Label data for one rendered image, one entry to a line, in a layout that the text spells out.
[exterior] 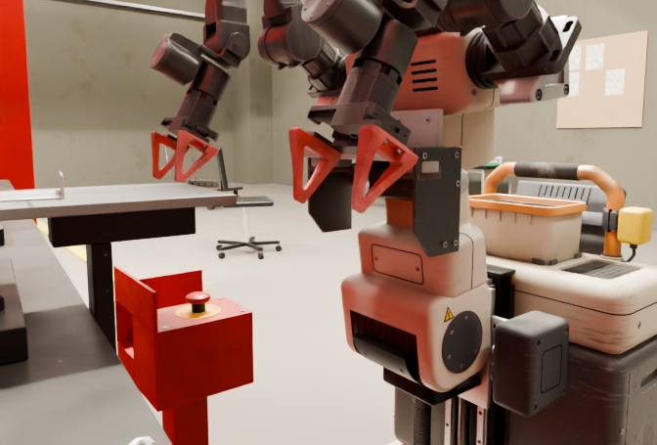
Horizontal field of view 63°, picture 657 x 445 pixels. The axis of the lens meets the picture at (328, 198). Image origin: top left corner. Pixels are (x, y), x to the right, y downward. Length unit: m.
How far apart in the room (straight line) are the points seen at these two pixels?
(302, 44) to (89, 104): 10.97
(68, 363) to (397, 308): 0.55
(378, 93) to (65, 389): 0.38
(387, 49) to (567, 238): 0.70
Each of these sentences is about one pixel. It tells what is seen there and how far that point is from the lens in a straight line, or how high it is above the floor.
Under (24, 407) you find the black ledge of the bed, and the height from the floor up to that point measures 0.88.
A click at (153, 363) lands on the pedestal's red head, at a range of 0.85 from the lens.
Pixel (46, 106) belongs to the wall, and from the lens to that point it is 11.72.
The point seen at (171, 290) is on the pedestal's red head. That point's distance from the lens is 1.04.
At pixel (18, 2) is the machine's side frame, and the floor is 1.64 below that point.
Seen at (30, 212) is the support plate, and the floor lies 1.00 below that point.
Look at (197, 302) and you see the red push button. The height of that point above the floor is 0.80.
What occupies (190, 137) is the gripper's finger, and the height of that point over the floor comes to 1.06.
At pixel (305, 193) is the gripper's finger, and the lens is 0.59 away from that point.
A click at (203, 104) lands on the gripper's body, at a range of 0.92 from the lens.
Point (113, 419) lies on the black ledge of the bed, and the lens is 0.40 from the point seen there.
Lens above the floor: 1.06
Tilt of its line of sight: 6 degrees down
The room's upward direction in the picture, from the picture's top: straight up
